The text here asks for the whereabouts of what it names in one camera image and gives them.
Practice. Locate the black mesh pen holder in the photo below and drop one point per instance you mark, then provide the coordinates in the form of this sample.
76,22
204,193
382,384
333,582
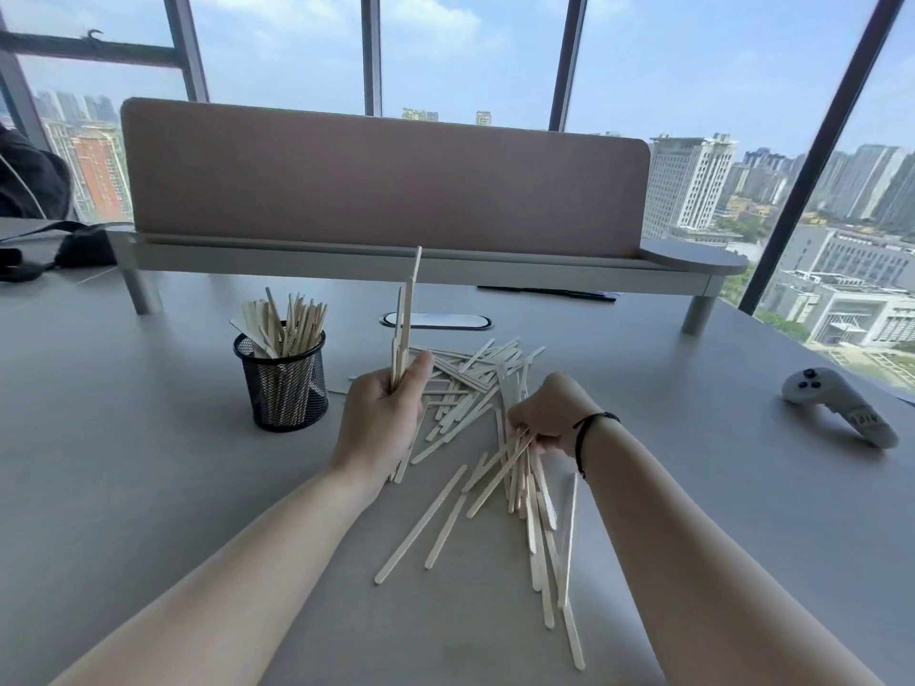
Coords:
282,392

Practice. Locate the person's left hand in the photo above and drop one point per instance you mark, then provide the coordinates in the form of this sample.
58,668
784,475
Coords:
372,421

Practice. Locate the wooden sticks standing in holder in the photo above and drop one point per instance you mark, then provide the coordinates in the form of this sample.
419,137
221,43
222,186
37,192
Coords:
286,325

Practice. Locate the black wristband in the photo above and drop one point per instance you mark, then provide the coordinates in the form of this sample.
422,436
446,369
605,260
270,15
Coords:
580,442

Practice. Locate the pile of loose wooden sticks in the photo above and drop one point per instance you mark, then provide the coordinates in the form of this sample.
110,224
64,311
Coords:
461,400

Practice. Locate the dark window frame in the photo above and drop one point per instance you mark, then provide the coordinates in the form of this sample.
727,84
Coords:
187,46

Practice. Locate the person's left thumb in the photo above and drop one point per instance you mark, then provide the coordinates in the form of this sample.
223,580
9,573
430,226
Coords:
420,367

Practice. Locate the white handheld controller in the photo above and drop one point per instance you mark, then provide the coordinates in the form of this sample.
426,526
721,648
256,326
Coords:
829,403

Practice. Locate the black backpack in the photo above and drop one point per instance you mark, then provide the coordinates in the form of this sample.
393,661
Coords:
32,178

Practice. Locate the black pen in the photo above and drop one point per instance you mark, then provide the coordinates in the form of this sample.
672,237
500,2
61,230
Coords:
557,292

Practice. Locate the pink desk divider panel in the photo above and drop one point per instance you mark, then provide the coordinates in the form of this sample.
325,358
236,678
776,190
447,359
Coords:
386,178

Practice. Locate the white desk riser shelf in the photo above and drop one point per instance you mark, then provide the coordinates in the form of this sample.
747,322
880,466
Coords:
429,267

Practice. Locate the person's right forearm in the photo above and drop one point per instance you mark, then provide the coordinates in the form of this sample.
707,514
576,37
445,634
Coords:
700,564

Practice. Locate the bundle of wooden sticks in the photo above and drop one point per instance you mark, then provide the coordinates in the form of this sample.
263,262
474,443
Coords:
404,314

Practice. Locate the person's left forearm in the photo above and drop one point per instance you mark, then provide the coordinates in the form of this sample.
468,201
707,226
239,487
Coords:
236,578

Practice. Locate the person's right fingers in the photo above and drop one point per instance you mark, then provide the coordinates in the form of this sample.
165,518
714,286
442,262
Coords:
536,434

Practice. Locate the person's right hand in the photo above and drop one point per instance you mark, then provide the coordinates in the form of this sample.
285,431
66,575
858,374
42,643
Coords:
561,407

